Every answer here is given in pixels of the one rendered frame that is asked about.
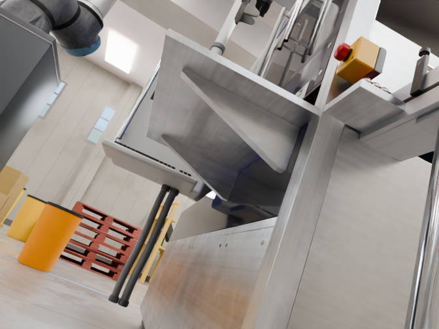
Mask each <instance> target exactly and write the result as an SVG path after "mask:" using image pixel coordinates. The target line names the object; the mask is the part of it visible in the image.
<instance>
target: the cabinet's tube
mask: <svg viewBox="0 0 439 329"><path fill-rule="evenodd" d="M241 1H242V0H236V1H235V3H234V5H233V7H232V9H231V11H230V13H229V15H228V17H227V19H226V21H225V23H224V25H223V27H222V28H221V31H220V32H219V35H218V37H217V39H216V41H215V42H213V44H212V46H211V48H210V49H209V50H211V51H213V52H215V53H217V54H218V55H223V53H224V51H225V46H226V44H227V42H228V40H229V37H230V36H231V33H232V32H233V29H234V28H235V25H236V24H235V16H236V14H237V12H238V10H239V8H240V6H241V3H242V2H241Z"/></svg>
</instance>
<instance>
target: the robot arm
mask: <svg viewBox="0 0 439 329"><path fill-rule="evenodd" d="M116 1H117V0H3V1H1V2H0V7H2V8H4V9H5V10H7V11H9V12H11V13H13V14H14V15H16V16H17V17H19V18H21V19H23V20H25V21H27V22H28V23H30V24H32V25H34V26H35V27H37V28H39V29H41V30H42V31H44V32H46V33H48V34H50V32H51V34H53V36H54V37H55V38H56V40H57V41H58V42H59V44H60V46H61V47H62V48H64V49H65V51H66V52H67V53H68V54H70V55H72V56H75V57H84V56H86V55H90V54H92V53H93V52H95V51H96V50H97V49H98V48H99V47H100V45H101V38H100V36H99V33H100V32H101V30H102V29H103V27H104V23H103V18H104V17H105V16H106V15H107V13H108V12H109V10H110V9H111V8H112V7H113V5H114V4H115V2H116ZM241 2H242V3H241V6H240V8H239V10H238V12H237V14H236V16H235V24H238V22H243V23H245V24H250V25H253V24H254V23H255V20H254V19H253V18H252V16H253V17H258V16H261V17H262V18H263V17H264V15H265V14H266V13H267V11H268V9H269V8H270V5H271V3H272V2H273V0H242V1H241Z"/></svg>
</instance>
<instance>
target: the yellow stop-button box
mask: <svg viewBox="0 0 439 329"><path fill-rule="evenodd" d="M386 51H387V50H386V49H385V48H382V47H379V46H378V45H377V44H375V43H373V42H371V41H370V40H368V39H366V38H364V37H362V36H361V37H359V38H358V39H357V40H356V41H355V42H354V43H353V44H352V45H351V46H350V51H349V53H348V55H347V56H346V57H345V58H344V59H343V60H342V61H340V62H339V66H338V69H337V72H336V75H338V76H339V77H341V78H343V79H345V80H347V81H349V82H350V83H352V84H356V83H357V82H358V81H359V80H361V79H362V78H370V79H371V80H372V79H374V78H375V77H377V76H378V75H380V74H381V71H382V67H383V62H384V59H385V55H386Z"/></svg>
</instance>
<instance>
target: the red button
mask: <svg viewBox="0 0 439 329"><path fill-rule="evenodd" d="M349 51H350V45H349V44H346V43H342V44H340V45H339V46H338V47H337V48H336V50H335V51H334V58H335V59H336V60H338V61H342V60H343V59H344V58H345V57H346V56H347V55H348V53H349Z"/></svg>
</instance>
